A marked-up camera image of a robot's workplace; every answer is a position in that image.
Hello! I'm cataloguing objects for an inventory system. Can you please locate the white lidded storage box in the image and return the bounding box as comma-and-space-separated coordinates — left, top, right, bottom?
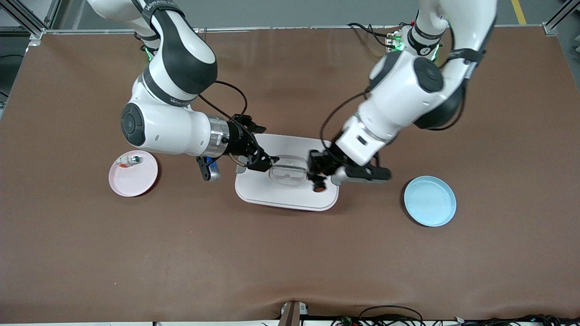
235, 134, 340, 212

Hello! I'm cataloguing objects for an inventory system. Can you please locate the brown table mat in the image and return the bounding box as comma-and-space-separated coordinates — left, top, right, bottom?
0, 26, 580, 323

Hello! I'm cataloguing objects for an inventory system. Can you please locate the light blue round plate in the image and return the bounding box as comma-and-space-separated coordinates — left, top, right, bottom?
404, 176, 457, 227

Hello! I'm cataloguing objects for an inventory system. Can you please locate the pale pink round plate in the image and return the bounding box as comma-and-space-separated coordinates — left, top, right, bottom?
109, 150, 159, 197

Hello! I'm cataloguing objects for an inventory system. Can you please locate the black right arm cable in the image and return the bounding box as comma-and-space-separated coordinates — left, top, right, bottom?
197, 81, 248, 120

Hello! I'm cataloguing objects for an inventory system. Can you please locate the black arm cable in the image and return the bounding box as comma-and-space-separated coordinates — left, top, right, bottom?
319, 90, 371, 154
197, 81, 248, 120

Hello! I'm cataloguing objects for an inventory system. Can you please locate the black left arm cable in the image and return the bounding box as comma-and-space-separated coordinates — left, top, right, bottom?
319, 90, 371, 154

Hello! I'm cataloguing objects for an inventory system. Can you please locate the black base power cable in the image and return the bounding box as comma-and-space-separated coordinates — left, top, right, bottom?
347, 22, 399, 48

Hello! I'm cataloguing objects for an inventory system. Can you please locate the brown bracket at table edge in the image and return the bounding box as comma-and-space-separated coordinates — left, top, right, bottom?
277, 301, 309, 326

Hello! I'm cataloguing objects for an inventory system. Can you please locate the black cable bundle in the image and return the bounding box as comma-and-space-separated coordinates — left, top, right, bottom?
331, 306, 580, 326

